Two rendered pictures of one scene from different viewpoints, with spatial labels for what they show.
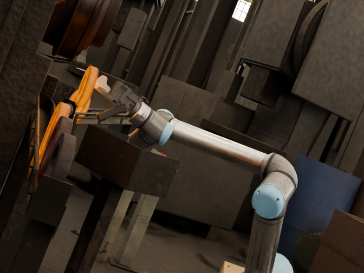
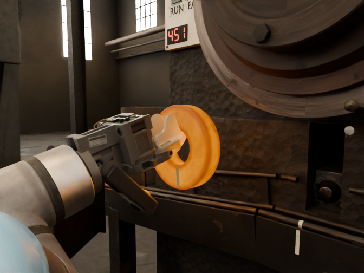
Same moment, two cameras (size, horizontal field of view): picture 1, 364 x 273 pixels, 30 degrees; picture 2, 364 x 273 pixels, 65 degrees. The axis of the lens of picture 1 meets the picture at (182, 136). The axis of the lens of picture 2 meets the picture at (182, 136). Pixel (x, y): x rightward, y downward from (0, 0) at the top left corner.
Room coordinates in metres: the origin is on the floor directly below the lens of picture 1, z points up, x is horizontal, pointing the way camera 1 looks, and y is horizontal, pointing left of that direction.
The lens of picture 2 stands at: (2.97, 0.14, 0.90)
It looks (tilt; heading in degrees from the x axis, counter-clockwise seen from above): 6 degrees down; 151
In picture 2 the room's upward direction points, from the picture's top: straight up
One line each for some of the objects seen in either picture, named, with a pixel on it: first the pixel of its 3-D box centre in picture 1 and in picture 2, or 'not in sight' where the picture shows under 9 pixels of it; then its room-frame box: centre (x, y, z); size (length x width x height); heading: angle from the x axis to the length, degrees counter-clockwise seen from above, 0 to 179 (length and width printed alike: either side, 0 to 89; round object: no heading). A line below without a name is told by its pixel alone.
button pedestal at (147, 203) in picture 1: (144, 209); not in sight; (3.52, 0.04, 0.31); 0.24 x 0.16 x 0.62; 16
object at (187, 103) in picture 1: (186, 140); not in sight; (7.12, -0.06, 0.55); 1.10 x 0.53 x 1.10; 36
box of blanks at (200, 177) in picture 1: (168, 167); not in sight; (5.38, 0.01, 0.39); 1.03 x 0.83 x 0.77; 121
